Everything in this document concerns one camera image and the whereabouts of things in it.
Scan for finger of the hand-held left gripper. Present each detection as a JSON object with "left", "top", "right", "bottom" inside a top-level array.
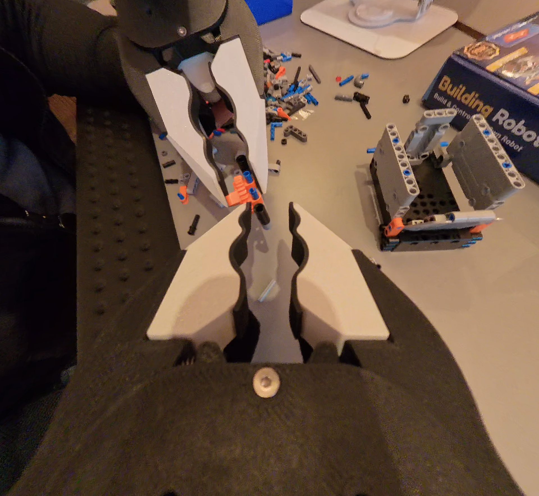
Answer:
[
  {"left": 211, "top": 37, "right": 270, "bottom": 202},
  {"left": 146, "top": 67, "right": 228, "bottom": 208}
]

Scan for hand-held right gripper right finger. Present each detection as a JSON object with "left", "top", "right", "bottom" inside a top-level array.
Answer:
[{"left": 287, "top": 202, "right": 390, "bottom": 350}]

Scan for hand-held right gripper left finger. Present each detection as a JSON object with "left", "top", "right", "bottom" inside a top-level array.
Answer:
[{"left": 148, "top": 206, "right": 253, "bottom": 352}]

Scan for orange connector block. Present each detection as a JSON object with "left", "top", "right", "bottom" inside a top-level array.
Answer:
[{"left": 223, "top": 172, "right": 263, "bottom": 208}]

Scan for person's left forearm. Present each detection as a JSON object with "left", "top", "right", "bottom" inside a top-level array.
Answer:
[{"left": 0, "top": 0, "right": 127, "bottom": 109}]

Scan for black studded mat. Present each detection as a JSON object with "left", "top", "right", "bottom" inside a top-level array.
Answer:
[{"left": 76, "top": 109, "right": 228, "bottom": 379}]

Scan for grey black robot model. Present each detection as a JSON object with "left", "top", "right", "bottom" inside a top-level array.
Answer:
[{"left": 369, "top": 107, "right": 527, "bottom": 252}]

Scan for blue robot kit box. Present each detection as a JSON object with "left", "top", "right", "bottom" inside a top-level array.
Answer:
[{"left": 444, "top": 12, "right": 539, "bottom": 147}]

